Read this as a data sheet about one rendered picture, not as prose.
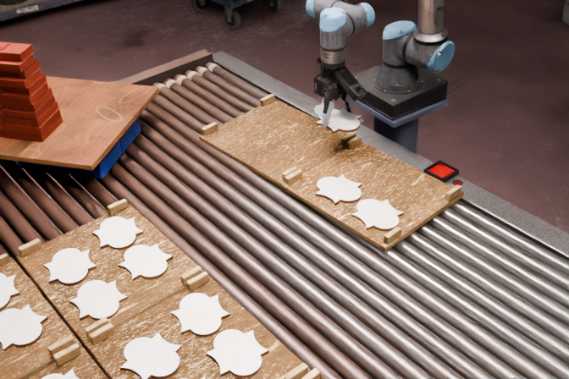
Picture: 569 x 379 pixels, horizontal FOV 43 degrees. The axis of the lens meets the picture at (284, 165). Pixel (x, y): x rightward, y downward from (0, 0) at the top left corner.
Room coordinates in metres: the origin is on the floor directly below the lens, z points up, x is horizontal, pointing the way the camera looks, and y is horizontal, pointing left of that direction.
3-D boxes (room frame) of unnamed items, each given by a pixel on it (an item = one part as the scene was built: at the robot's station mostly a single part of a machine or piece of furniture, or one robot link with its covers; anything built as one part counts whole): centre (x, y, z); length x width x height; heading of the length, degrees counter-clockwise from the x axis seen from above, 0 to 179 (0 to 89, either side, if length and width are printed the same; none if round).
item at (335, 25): (1.95, -0.16, 1.35); 0.09 x 0.08 x 0.11; 132
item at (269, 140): (2.04, 0.02, 0.93); 0.41 x 0.35 x 0.02; 42
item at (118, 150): (2.05, 0.67, 0.97); 0.31 x 0.31 x 0.10; 73
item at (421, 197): (1.72, -0.26, 0.93); 0.41 x 0.35 x 0.02; 41
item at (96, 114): (2.08, 0.74, 1.03); 0.50 x 0.50 x 0.02; 73
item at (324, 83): (1.95, -0.16, 1.19); 0.09 x 0.08 x 0.12; 41
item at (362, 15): (2.03, -0.22, 1.35); 0.11 x 0.11 x 0.08; 42
